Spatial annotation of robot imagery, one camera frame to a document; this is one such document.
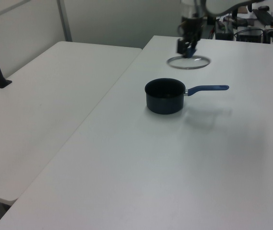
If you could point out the glass lid with blue knob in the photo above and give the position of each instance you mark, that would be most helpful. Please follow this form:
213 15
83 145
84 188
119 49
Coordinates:
198 65

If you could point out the black electronics box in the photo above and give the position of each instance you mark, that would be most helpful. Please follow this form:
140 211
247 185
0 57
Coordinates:
223 30

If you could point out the grey partition post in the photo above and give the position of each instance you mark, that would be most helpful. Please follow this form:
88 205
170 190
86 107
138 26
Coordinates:
64 21

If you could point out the black computer mouse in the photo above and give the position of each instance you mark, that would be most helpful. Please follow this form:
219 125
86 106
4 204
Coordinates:
263 8

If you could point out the white side table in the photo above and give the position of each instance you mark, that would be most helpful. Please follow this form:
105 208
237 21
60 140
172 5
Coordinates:
42 115

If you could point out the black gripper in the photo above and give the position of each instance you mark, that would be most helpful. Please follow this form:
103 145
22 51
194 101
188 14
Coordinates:
192 27

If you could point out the black keyboard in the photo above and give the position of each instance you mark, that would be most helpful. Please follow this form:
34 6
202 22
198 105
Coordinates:
268 17

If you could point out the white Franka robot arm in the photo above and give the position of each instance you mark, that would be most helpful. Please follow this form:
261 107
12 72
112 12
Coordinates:
222 6

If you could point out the black control box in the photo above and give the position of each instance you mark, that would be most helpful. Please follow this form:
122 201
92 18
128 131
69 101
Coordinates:
250 34

